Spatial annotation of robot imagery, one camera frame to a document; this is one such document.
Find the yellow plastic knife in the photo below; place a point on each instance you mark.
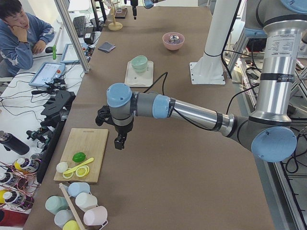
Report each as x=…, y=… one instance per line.
x=81, y=164

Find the green handled tool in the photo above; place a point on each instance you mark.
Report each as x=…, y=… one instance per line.
x=54, y=52

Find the person in blue hoodie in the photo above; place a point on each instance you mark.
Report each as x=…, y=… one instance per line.
x=22, y=35

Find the green bowl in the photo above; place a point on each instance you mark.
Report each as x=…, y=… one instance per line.
x=140, y=66
x=140, y=70
x=138, y=60

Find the black water bottle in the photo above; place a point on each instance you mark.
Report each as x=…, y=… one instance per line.
x=10, y=142

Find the blue plastic cup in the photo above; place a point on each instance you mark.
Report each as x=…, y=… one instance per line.
x=78, y=187

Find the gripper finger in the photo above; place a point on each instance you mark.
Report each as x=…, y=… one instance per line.
x=119, y=142
x=135, y=12

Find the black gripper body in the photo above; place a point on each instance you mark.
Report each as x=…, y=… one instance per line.
x=135, y=7
x=123, y=128

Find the lemon slice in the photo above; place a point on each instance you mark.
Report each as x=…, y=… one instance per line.
x=68, y=175
x=82, y=171

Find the grey purple folded cloth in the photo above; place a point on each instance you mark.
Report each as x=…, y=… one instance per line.
x=107, y=47

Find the green plastic cup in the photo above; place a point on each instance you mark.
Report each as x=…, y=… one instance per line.
x=54, y=204

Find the grey plastic cup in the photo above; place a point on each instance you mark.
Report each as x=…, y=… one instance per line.
x=62, y=217

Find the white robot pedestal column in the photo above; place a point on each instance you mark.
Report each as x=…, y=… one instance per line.
x=224, y=13

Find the green bowl on tray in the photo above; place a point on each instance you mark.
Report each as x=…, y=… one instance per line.
x=140, y=70

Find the black keyboard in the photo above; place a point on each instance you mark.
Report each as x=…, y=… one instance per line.
x=79, y=25

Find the pink plastic cup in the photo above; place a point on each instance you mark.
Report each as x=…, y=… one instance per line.
x=96, y=216

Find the cream rabbit serving tray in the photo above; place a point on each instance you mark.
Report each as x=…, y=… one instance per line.
x=141, y=80

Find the yellow plastic cup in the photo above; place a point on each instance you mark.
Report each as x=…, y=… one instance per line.
x=71, y=225

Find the wooden cutting board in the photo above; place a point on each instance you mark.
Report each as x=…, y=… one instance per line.
x=92, y=142

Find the pink bowl with ice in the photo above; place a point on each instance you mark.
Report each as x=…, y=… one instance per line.
x=173, y=46

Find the white plastic cup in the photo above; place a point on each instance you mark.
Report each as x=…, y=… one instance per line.
x=86, y=201

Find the blue teach pendant tablet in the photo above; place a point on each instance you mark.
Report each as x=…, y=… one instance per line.
x=46, y=74

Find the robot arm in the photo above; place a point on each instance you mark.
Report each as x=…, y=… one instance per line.
x=266, y=131
x=146, y=3

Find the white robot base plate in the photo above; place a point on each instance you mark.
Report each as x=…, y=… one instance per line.
x=206, y=73

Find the black gripper stand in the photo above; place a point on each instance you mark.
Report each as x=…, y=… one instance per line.
x=53, y=107

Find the wooden mug tree stand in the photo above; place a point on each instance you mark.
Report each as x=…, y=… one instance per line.
x=114, y=25

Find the white garlic bulb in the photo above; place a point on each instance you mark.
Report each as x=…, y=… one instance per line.
x=61, y=167

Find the green lime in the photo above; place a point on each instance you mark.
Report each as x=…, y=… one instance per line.
x=79, y=157

